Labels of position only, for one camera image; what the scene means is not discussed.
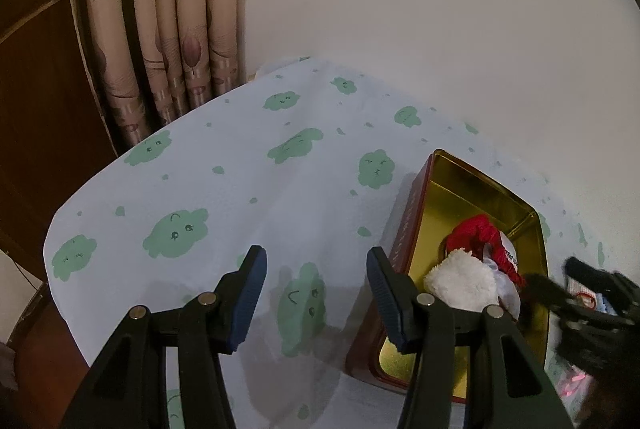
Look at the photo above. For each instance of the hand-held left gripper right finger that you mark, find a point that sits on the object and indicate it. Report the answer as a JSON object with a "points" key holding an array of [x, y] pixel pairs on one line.
{"points": [[387, 299]]}

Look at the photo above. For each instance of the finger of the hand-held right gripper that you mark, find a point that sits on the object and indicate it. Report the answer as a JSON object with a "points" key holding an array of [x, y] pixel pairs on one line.
{"points": [[595, 276], [547, 291]]}

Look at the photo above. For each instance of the clear plastic bag pink strip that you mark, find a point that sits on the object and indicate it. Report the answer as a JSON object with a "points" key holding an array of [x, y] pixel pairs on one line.
{"points": [[570, 384]]}

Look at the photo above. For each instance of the green cloud printed tablecloth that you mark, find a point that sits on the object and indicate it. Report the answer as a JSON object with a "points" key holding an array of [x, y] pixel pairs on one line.
{"points": [[280, 209]]}

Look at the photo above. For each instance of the beige leaf printed curtain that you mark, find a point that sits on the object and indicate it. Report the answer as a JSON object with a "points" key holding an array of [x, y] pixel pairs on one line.
{"points": [[170, 9]]}

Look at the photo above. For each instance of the red and gold tin box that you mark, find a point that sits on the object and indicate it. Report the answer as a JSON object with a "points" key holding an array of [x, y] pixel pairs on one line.
{"points": [[450, 189]]}

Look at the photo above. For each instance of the red soft cloth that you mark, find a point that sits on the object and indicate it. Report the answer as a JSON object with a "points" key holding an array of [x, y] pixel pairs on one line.
{"points": [[477, 229]]}

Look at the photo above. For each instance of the white fluffy cloth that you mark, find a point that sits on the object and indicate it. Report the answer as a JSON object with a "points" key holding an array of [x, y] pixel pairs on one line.
{"points": [[457, 281]]}

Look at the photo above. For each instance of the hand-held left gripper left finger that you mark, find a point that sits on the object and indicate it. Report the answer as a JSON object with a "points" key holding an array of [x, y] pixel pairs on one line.
{"points": [[247, 299]]}

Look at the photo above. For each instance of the dark wooden cabinet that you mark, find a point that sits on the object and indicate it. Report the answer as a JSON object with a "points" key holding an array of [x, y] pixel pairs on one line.
{"points": [[45, 109]]}

